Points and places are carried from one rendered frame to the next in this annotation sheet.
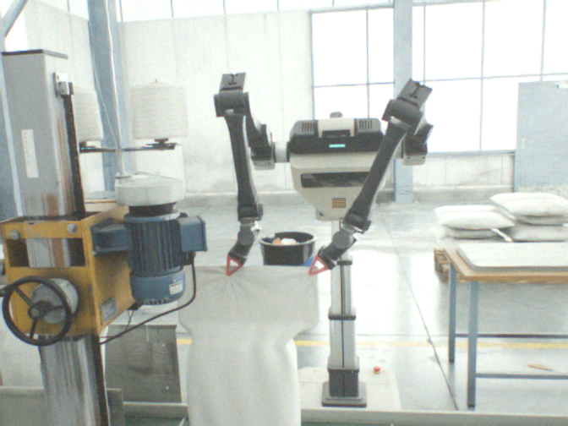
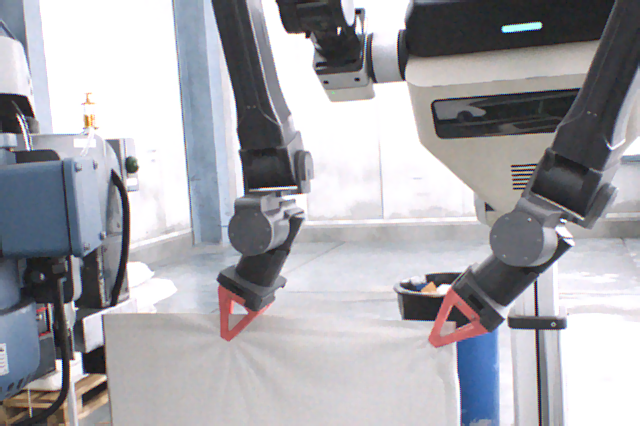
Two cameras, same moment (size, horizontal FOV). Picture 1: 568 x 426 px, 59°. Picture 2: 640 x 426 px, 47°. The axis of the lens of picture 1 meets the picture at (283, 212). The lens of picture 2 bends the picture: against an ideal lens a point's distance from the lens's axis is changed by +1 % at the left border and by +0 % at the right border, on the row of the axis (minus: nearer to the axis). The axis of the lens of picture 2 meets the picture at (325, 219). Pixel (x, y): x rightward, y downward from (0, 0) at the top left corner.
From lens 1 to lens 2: 0.81 m
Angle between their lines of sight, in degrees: 12
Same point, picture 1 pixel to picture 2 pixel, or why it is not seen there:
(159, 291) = not seen: outside the picture
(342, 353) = not seen: outside the picture
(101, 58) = (187, 21)
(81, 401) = not seen: outside the picture
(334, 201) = (517, 173)
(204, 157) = (335, 165)
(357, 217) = (571, 177)
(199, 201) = (327, 233)
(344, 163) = (540, 69)
